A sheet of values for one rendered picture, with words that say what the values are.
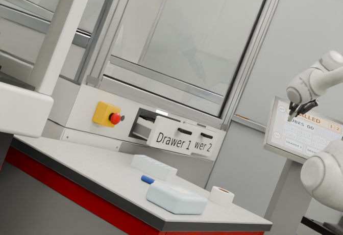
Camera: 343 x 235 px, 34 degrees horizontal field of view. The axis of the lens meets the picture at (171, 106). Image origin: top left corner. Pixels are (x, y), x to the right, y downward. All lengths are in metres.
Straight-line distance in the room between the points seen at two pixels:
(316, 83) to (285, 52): 1.71
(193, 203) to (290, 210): 1.55
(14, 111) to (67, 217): 0.30
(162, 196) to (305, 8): 2.78
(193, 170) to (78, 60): 0.90
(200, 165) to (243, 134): 1.40
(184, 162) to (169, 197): 1.09
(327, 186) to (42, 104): 0.92
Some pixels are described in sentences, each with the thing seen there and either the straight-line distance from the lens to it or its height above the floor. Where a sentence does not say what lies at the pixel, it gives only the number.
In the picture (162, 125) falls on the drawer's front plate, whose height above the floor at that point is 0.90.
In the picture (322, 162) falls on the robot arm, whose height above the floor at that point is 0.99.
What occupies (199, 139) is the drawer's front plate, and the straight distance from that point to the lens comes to 2.40.
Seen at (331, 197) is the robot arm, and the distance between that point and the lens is 1.84.
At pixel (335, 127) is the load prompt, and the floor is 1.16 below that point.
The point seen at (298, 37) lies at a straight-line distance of 3.89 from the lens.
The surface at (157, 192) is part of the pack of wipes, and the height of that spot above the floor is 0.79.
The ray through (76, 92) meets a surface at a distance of 1.78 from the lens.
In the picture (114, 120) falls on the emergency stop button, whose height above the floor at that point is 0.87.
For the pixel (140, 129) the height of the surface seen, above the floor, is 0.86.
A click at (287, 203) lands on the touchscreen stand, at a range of 2.87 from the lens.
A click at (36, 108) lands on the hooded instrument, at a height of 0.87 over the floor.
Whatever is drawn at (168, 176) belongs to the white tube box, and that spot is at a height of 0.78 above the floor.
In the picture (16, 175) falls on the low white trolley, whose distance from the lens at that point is 1.56.
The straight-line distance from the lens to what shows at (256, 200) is 3.79.
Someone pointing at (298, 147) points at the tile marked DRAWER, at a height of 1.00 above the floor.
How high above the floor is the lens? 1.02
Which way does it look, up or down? 1 degrees down
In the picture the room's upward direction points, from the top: 21 degrees clockwise
